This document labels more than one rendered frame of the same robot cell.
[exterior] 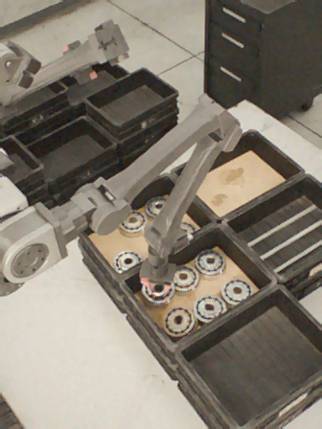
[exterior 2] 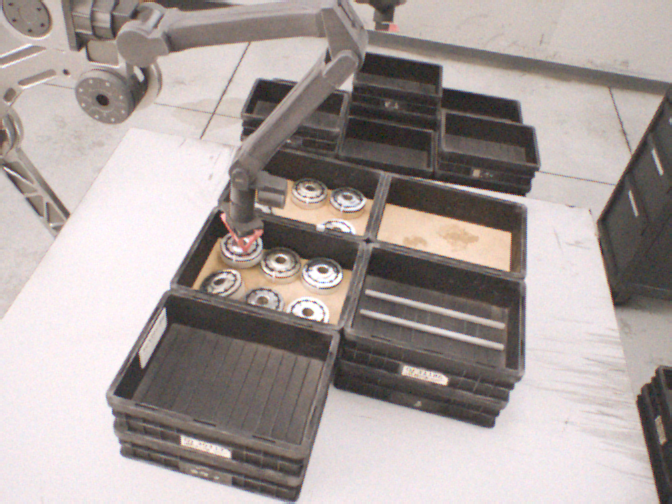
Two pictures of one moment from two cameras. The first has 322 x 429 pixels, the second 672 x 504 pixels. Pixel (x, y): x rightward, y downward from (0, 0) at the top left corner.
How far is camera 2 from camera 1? 1.01 m
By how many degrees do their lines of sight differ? 26
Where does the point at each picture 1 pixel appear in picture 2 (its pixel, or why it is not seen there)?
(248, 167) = (486, 242)
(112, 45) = not seen: outside the picture
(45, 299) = (185, 202)
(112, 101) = (474, 139)
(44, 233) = not seen: outside the picture
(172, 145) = (253, 12)
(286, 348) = (280, 402)
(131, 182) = (184, 22)
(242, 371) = (214, 378)
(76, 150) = (400, 157)
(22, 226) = not seen: outside the picture
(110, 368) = (151, 288)
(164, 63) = (601, 175)
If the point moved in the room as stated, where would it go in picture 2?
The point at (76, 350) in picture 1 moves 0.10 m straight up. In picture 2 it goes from (148, 253) to (145, 227)
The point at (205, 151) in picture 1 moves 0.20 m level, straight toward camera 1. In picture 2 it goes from (313, 71) to (219, 99)
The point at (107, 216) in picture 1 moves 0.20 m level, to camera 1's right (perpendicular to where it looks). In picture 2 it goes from (130, 34) to (200, 83)
